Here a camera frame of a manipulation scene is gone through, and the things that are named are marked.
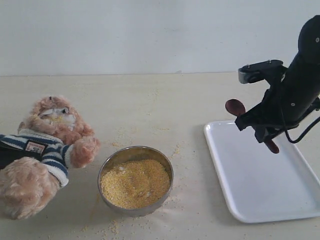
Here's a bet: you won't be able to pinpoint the yellow millet grains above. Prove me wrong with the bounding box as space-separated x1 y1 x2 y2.
101 159 170 210

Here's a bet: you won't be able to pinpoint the white rectangular plastic tray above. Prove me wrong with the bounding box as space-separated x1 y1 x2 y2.
203 120 320 224

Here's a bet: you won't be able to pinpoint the dark red wooden spoon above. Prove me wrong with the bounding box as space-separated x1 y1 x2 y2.
225 99 280 154

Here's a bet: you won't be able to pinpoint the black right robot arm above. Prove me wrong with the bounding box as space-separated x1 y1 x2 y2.
235 15 320 143

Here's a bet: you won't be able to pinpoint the steel bowl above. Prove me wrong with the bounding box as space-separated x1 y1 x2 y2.
97 146 174 218

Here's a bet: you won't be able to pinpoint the teddy bear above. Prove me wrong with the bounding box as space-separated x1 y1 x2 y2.
0 96 100 220

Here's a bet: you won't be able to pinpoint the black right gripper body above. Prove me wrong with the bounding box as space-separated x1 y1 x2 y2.
259 82 320 130

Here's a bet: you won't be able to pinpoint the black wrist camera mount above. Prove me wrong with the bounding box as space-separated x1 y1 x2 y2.
238 59 288 86

